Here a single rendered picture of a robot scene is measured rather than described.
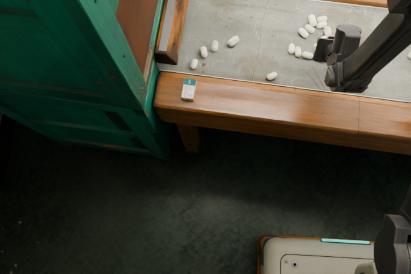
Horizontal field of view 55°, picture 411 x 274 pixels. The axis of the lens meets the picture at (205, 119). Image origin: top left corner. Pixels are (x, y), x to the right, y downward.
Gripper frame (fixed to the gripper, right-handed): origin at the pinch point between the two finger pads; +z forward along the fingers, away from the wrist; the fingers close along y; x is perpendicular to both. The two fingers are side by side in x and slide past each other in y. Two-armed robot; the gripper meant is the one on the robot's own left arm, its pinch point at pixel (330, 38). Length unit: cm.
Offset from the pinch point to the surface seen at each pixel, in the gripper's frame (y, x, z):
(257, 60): 19.0, 9.8, 0.5
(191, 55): 38.9, 10.8, -0.5
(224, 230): 20, 99, 10
